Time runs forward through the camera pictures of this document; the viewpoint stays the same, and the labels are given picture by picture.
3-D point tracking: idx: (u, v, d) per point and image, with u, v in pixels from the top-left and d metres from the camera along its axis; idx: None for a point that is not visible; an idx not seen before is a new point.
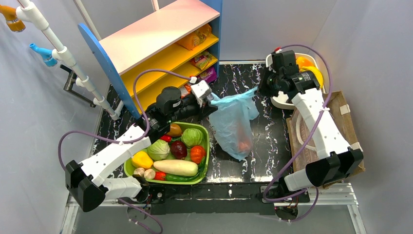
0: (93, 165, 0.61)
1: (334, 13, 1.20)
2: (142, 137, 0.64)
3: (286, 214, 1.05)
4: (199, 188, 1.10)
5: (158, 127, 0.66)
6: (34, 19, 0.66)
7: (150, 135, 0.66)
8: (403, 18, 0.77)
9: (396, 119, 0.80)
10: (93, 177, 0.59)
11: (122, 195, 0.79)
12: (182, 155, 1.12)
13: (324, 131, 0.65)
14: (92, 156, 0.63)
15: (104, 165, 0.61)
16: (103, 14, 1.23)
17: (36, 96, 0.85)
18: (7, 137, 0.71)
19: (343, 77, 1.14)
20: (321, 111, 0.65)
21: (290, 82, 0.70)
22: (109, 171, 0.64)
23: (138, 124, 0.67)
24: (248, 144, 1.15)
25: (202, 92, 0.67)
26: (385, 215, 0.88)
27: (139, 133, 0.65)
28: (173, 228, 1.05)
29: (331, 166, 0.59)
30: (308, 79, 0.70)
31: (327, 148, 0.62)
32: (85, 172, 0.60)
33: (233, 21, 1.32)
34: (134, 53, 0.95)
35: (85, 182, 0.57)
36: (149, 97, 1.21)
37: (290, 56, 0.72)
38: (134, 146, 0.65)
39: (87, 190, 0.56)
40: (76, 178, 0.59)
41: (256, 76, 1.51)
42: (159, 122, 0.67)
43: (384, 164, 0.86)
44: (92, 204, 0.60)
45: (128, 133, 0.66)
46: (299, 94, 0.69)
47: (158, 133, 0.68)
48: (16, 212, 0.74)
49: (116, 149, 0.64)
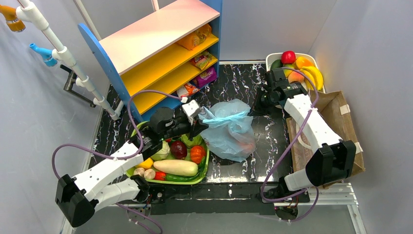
0: (86, 180, 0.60)
1: (334, 13, 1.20)
2: (136, 154, 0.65)
3: (286, 213, 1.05)
4: (199, 188, 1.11)
5: (150, 146, 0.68)
6: (34, 19, 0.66)
7: (144, 153, 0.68)
8: (403, 18, 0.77)
9: (396, 119, 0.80)
10: (86, 191, 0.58)
11: (119, 199, 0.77)
12: (182, 155, 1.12)
13: (314, 126, 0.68)
14: (86, 170, 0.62)
15: (98, 180, 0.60)
16: (103, 14, 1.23)
17: (36, 96, 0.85)
18: (7, 137, 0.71)
19: (343, 77, 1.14)
20: (309, 110, 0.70)
21: (281, 91, 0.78)
22: (101, 186, 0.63)
23: (132, 141, 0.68)
24: (252, 146, 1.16)
25: (192, 111, 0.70)
26: (385, 215, 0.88)
27: (133, 149, 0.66)
28: (173, 228, 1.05)
29: (325, 157, 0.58)
30: (295, 87, 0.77)
31: (320, 141, 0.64)
32: (78, 186, 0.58)
33: (233, 21, 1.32)
34: (134, 53, 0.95)
35: (77, 196, 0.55)
36: (148, 98, 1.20)
37: (280, 72, 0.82)
38: (127, 163, 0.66)
39: (80, 204, 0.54)
40: (67, 192, 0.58)
41: (256, 76, 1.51)
42: (152, 140, 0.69)
43: (384, 164, 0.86)
44: (81, 221, 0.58)
45: (122, 149, 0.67)
46: (289, 99, 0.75)
47: (150, 151, 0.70)
48: (16, 212, 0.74)
49: (109, 165, 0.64)
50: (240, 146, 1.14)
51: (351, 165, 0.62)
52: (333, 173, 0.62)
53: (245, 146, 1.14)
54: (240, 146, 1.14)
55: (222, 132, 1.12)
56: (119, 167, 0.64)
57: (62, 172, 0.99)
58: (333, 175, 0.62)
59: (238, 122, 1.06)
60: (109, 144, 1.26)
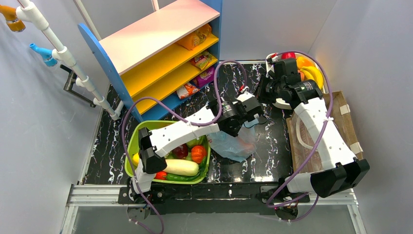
0: (159, 138, 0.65)
1: (334, 13, 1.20)
2: (211, 124, 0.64)
3: (286, 213, 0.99)
4: (199, 188, 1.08)
5: (229, 115, 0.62)
6: (34, 19, 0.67)
7: (219, 123, 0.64)
8: (403, 18, 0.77)
9: (395, 119, 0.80)
10: (157, 148, 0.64)
11: (140, 183, 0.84)
12: (183, 155, 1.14)
13: (328, 142, 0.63)
14: (161, 128, 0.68)
15: (168, 140, 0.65)
16: (103, 14, 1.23)
17: (36, 96, 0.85)
18: (7, 136, 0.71)
19: (343, 77, 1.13)
20: (325, 121, 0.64)
21: (292, 92, 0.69)
22: (172, 146, 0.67)
23: (210, 108, 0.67)
24: (252, 146, 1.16)
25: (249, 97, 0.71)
26: (385, 216, 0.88)
27: (208, 118, 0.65)
28: (173, 228, 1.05)
29: (337, 178, 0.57)
30: (310, 88, 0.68)
31: (333, 160, 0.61)
32: (152, 141, 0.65)
33: (233, 21, 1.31)
34: (134, 52, 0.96)
35: (149, 151, 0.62)
36: (138, 82, 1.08)
37: (292, 64, 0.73)
38: (200, 129, 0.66)
39: (149, 158, 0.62)
40: (144, 142, 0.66)
41: (256, 76, 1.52)
42: (234, 112, 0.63)
43: (384, 165, 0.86)
44: (153, 170, 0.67)
45: (197, 115, 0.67)
46: (303, 104, 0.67)
47: (227, 123, 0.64)
48: (15, 212, 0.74)
49: (181, 127, 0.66)
50: (242, 146, 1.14)
51: (360, 180, 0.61)
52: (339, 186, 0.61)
53: (245, 146, 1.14)
54: (241, 146, 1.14)
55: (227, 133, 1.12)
56: (191, 132, 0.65)
57: (61, 172, 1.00)
58: (339, 188, 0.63)
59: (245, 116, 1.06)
60: (109, 144, 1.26)
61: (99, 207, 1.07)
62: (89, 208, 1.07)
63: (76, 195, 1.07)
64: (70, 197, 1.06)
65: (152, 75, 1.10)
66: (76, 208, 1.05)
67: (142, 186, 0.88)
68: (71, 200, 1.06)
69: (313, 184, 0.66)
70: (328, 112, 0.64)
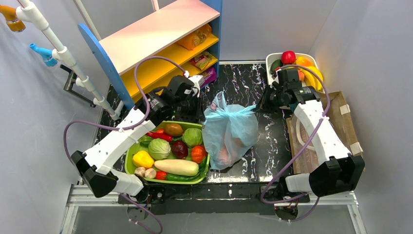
0: (96, 155, 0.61)
1: (334, 12, 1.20)
2: (142, 122, 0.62)
3: (286, 214, 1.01)
4: (199, 188, 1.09)
5: (159, 107, 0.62)
6: (34, 19, 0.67)
7: (152, 119, 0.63)
8: (403, 18, 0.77)
9: (395, 119, 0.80)
10: (98, 167, 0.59)
11: (126, 190, 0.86)
12: (183, 155, 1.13)
13: (323, 137, 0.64)
14: (95, 145, 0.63)
15: (107, 154, 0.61)
16: (103, 14, 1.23)
17: (36, 96, 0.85)
18: (8, 136, 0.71)
19: (343, 77, 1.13)
20: (320, 119, 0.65)
21: (292, 95, 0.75)
22: (113, 158, 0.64)
23: (138, 107, 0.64)
24: (230, 160, 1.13)
25: (198, 78, 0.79)
26: (386, 217, 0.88)
27: (138, 118, 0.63)
28: (173, 228, 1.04)
29: (330, 170, 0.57)
30: (308, 92, 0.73)
31: (327, 153, 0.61)
32: (89, 162, 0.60)
33: (233, 21, 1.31)
34: (134, 53, 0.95)
35: (89, 172, 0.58)
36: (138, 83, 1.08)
37: (293, 74, 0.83)
38: (136, 132, 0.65)
39: (92, 180, 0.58)
40: (82, 166, 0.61)
41: (256, 76, 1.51)
42: (163, 103, 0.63)
43: (384, 165, 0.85)
44: (101, 191, 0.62)
45: (128, 118, 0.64)
46: (300, 104, 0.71)
47: (159, 115, 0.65)
48: (15, 212, 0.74)
49: (117, 137, 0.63)
50: (222, 153, 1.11)
51: (357, 180, 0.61)
52: (337, 186, 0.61)
53: (225, 156, 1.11)
54: (220, 154, 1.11)
55: (218, 134, 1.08)
56: (127, 138, 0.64)
57: (62, 171, 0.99)
58: (336, 189, 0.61)
59: (238, 121, 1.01)
60: None
61: (99, 207, 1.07)
62: (88, 208, 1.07)
63: (76, 195, 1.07)
64: (70, 197, 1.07)
65: (153, 74, 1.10)
66: (76, 208, 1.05)
67: (129, 191, 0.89)
68: (71, 200, 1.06)
69: (310, 182, 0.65)
70: (324, 111, 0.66)
